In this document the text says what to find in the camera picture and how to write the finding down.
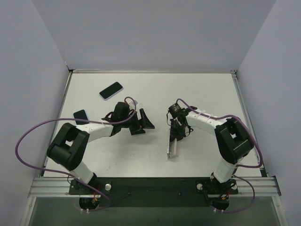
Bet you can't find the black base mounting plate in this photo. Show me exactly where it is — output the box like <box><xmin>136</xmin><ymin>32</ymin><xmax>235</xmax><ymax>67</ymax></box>
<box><xmin>69</xmin><ymin>177</ymin><xmax>238</xmax><ymax>210</ymax></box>

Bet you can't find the phone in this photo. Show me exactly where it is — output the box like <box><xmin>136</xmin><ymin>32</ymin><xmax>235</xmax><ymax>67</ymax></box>
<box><xmin>167</xmin><ymin>129</ymin><xmax>177</xmax><ymax>160</ymax></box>
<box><xmin>73</xmin><ymin>109</ymin><xmax>89</xmax><ymax>125</ymax></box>
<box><xmin>99</xmin><ymin>82</ymin><xmax>123</xmax><ymax>100</ymax></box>

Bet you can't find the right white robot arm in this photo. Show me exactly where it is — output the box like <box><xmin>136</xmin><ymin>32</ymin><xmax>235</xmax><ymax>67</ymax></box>
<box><xmin>167</xmin><ymin>103</ymin><xmax>254</xmax><ymax>184</ymax></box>

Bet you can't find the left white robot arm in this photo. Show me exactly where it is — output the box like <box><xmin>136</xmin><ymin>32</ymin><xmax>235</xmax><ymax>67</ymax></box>
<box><xmin>47</xmin><ymin>102</ymin><xmax>155</xmax><ymax>194</ymax></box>

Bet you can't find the aluminium front frame rail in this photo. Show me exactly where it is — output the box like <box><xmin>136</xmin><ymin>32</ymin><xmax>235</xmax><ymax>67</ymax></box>
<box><xmin>28</xmin><ymin>177</ymin><xmax>281</xmax><ymax>198</ymax></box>

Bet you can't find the phone in blue case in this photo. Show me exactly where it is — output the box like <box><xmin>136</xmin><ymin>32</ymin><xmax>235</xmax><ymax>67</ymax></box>
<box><xmin>73</xmin><ymin>109</ymin><xmax>89</xmax><ymax>125</ymax></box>

